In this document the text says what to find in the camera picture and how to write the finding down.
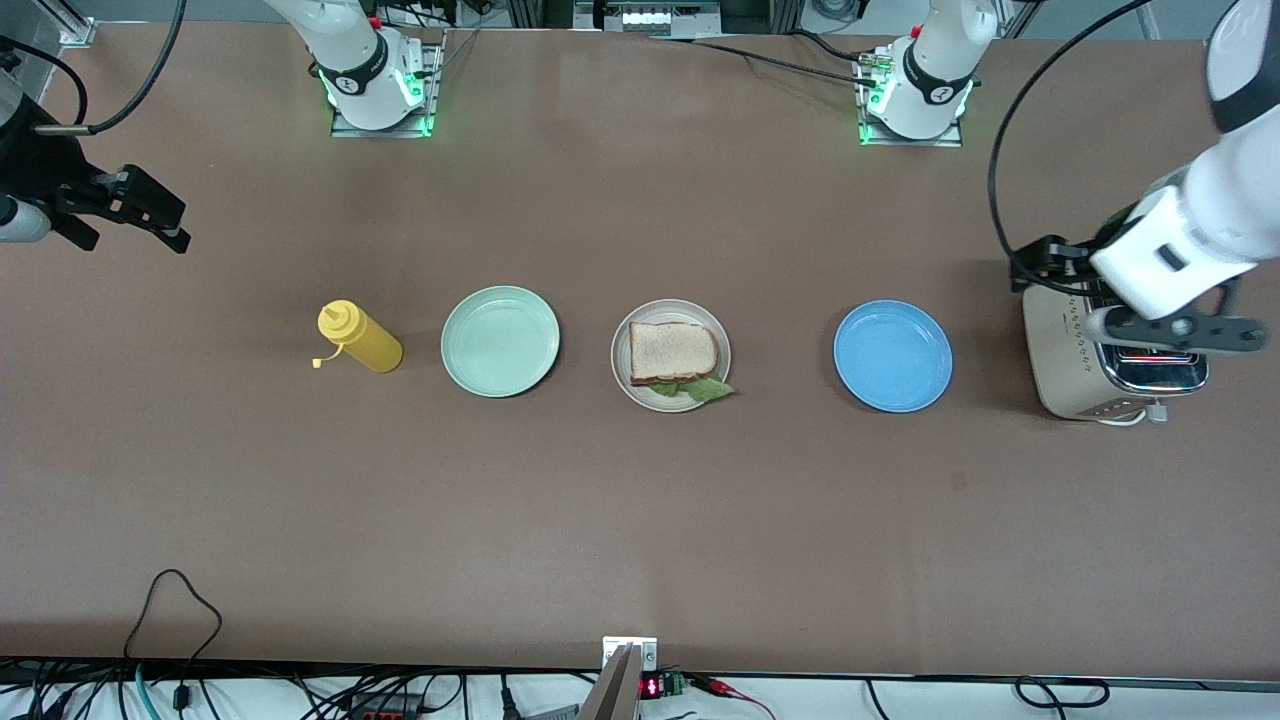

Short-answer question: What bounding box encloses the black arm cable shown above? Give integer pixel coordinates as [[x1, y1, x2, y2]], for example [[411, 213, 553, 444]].
[[0, 0, 187, 135], [988, 0, 1151, 296]]

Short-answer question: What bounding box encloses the light green plate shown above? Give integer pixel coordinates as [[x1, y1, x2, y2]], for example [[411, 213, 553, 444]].
[[441, 286, 561, 399]]

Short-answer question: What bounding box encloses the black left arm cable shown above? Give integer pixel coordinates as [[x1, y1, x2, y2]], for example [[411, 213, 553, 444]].
[[988, 0, 1151, 296]]

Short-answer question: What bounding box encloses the black coiled cable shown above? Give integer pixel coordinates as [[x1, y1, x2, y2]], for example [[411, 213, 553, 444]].
[[1015, 677, 1111, 709]]

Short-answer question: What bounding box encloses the grey equipment box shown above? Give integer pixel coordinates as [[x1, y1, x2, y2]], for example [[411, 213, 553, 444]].
[[575, 0, 721, 33]]

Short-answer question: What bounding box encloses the black cable across table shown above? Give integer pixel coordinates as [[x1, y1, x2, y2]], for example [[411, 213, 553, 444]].
[[650, 30, 886, 91]]

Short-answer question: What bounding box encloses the yellow mustard squeeze bottle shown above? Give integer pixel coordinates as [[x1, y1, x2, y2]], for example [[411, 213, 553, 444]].
[[313, 300, 404, 374]]

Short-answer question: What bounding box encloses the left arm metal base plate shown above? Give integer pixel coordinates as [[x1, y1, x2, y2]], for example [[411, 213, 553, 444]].
[[855, 50, 966, 149]]

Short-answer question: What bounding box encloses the green lettuce leaf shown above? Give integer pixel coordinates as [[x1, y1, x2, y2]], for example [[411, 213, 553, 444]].
[[648, 376, 738, 404]]

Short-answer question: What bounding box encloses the brown bread slice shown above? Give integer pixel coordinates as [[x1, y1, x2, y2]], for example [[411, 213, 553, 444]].
[[628, 321, 720, 386]]

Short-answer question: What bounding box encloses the thin black looped cable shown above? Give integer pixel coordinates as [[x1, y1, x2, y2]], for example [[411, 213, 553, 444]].
[[125, 569, 223, 713]]

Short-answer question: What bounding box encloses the aluminium frame bracket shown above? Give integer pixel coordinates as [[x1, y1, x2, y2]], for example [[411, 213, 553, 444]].
[[40, 0, 98, 46]]

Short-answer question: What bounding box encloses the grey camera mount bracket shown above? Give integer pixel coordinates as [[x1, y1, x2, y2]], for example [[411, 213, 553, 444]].
[[578, 637, 659, 720]]

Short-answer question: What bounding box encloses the red wire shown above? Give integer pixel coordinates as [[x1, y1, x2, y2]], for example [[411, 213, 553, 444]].
[[695, 676, 776, 720]]

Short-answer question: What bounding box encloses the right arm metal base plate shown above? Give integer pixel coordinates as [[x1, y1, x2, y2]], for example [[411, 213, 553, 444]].
[[330, 28, 447, 139]]

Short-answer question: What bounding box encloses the beige chrome toaster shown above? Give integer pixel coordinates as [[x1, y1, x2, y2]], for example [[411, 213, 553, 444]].
[[1022, 280, 1211, 427]]

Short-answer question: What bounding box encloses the beige plate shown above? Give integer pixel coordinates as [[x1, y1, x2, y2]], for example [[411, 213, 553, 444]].
[[610, 299, 732, 414]]

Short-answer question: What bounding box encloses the blue plate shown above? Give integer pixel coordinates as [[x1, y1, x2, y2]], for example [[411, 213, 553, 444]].
[[833, 300, 954, 414]]

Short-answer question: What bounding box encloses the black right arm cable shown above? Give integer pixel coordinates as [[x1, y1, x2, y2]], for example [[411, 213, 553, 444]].
[[0, 0, 187, 135]]

